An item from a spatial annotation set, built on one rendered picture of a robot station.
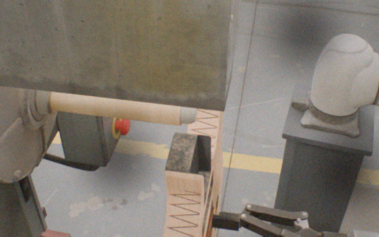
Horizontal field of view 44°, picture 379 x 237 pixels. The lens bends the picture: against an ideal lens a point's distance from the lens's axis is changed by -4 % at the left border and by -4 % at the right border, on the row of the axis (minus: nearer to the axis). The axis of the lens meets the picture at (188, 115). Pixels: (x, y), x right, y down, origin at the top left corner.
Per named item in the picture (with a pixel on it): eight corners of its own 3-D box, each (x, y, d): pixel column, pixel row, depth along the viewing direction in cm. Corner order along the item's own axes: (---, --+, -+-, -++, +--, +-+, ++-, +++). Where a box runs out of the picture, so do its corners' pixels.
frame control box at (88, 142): (3, 187, 105) (-30, 95, 89) (41, 126, 121) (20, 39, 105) (105, 205, 101) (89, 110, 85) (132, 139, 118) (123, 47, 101)
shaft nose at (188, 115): (178, 123, 63) (181, 104, 62) (181, 123, 65) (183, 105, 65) (194, 125, 62) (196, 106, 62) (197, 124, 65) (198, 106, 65)
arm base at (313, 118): (295, 91, 161) (297, 77, 157) (360, 103, 155) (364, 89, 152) (287, 124, 147) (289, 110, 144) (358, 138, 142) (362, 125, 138)
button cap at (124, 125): (109, 137, 104) (108, 123, 102) (115, 125, 107) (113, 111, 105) (126, 139, 104) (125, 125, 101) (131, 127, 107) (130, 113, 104)
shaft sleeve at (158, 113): (49, 110, 65) (51, 86, 65) (58, 110, 68) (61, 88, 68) (178, 126, 62) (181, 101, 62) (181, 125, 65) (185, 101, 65)
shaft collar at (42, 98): (32, 113, 64) (36, 79, 64) (47, 113, 69) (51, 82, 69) (46, 115, 64) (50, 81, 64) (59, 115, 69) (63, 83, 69)
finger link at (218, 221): (239, 222, 72) (240, 217, 73) (193, 215, 73) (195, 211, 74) (238, 231, 74) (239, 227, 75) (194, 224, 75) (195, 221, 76)
